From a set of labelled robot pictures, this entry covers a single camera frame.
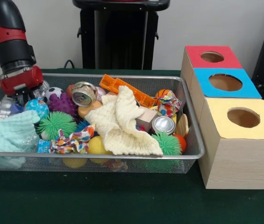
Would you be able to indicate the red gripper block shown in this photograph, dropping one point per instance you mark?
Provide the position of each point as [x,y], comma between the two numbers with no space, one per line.
[22,80]

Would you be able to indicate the cream knitted cloth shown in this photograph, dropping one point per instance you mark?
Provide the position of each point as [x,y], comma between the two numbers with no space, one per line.
[122,126]

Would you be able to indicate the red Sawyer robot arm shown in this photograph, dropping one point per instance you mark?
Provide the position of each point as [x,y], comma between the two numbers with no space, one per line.
[10,53]

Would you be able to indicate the clear mesh bin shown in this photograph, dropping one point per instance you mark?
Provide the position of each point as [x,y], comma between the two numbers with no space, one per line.
[187,161]

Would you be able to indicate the wooden box with three holes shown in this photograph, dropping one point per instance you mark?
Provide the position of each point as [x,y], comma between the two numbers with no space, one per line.
[237,163]

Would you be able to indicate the small globe ball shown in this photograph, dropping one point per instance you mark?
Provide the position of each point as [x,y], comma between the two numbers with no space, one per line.
[37,107]

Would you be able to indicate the small soccer ball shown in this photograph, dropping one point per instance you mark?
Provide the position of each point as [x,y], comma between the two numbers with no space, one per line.
[54,92]

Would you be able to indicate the purple bumpy ball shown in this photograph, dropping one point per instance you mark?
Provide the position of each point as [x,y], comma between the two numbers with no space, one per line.
[62,105]

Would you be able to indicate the light blue cloth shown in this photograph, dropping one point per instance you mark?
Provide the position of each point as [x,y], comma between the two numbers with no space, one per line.
[8,133]

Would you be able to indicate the green spiky toy with eyes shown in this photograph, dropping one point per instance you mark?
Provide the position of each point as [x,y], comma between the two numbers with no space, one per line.
[57,124]

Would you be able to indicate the colourful patterned cloth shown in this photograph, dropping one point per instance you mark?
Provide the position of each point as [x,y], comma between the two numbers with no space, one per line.
[75,140]

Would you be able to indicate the orange plastic block tray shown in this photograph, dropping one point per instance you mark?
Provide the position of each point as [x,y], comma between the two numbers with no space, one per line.
[108,82]

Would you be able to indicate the yellow ball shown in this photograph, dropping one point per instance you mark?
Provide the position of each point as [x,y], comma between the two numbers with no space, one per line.
[95,145]

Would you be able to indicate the silver drink can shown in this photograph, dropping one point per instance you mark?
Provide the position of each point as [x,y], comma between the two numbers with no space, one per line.
[163,124]

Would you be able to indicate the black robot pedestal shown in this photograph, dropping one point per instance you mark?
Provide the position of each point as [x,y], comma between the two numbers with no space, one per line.
[113,35]

